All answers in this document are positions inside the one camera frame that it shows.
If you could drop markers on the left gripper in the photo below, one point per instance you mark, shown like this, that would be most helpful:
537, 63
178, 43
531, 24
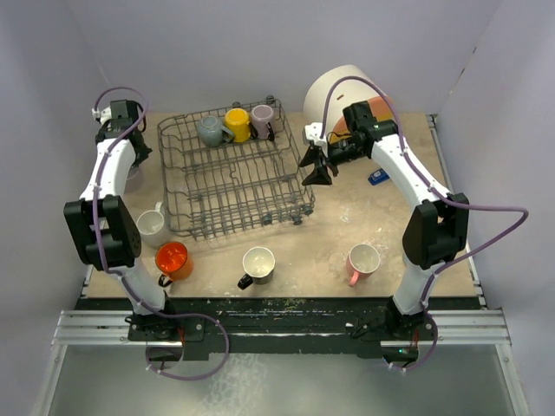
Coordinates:
142, 155

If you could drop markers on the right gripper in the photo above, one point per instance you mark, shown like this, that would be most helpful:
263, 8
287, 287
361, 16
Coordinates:
320, 176

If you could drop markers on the lavender mug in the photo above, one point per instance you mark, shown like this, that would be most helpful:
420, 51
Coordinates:
134, 180

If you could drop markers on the purple mug black handle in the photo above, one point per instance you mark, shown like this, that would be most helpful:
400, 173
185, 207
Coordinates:
262, 122

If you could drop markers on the yellow mug black handle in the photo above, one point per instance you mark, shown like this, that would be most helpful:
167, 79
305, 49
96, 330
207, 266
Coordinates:
237, 120

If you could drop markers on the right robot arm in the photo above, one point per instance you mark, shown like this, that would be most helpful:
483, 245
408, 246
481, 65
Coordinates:
437, 229

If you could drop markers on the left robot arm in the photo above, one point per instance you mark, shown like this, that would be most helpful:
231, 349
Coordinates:
104, 232

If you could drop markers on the white round drawer cabinet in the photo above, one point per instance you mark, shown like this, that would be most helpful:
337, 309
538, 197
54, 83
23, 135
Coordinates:
345, 94

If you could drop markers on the pink mug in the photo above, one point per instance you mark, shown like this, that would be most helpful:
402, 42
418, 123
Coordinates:
361, 262

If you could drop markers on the orange mug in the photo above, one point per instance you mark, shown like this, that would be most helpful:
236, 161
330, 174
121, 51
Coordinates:
174, 263

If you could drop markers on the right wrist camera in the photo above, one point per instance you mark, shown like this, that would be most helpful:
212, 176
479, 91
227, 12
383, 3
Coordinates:
313, 135

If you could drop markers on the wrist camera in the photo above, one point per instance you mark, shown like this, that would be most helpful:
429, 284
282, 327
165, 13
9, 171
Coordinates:
101, 116
313, 135

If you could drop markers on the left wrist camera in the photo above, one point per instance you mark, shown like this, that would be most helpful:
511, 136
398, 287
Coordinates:
101, 116

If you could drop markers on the grey wire dish rack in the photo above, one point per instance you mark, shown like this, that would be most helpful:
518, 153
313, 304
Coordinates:
212, 192

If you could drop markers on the white mug black handle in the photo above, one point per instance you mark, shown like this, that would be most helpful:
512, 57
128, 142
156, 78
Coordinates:
258, 265

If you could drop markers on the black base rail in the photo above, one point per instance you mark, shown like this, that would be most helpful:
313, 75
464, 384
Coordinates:
366, 327

